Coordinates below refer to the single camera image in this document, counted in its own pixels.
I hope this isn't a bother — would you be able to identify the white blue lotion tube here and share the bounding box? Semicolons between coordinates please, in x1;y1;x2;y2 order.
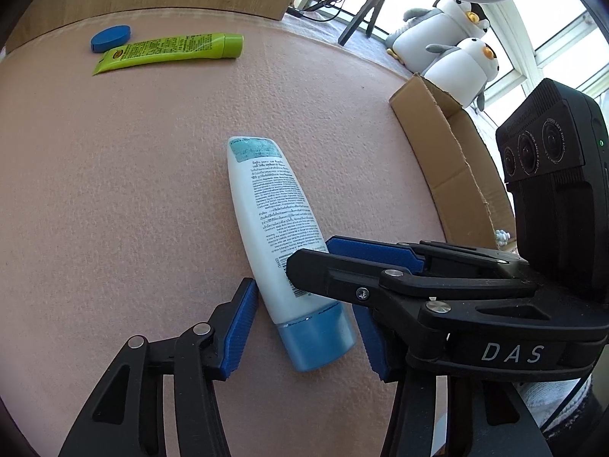
227;136;355;372

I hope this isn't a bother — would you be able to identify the green tube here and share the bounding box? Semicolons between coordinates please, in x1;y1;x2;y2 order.
93;33;245;75

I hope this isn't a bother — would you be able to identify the white massage stick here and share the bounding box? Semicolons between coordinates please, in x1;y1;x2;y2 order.
494;229;511;248

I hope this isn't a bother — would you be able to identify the brown cardboard box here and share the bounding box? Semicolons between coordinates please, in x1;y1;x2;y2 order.
389;75;516;252

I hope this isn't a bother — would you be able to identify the front penguin plush toy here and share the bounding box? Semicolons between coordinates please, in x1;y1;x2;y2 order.
422;37;500;112

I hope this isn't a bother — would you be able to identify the penguin plush toy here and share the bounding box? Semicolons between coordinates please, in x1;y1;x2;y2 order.
385;0;490;72
422;37;500;112

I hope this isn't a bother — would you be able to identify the rear penguin plush toy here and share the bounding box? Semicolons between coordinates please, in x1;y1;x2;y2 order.
385;0;490;72

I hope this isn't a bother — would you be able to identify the black tripod stand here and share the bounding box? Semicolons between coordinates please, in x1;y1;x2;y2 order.
303;0;385;46

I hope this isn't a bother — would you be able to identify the blue round lid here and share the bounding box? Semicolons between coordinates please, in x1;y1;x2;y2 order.
90;25;131;54

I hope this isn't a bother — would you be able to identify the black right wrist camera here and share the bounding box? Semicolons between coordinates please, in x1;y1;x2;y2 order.
496;78;608;304

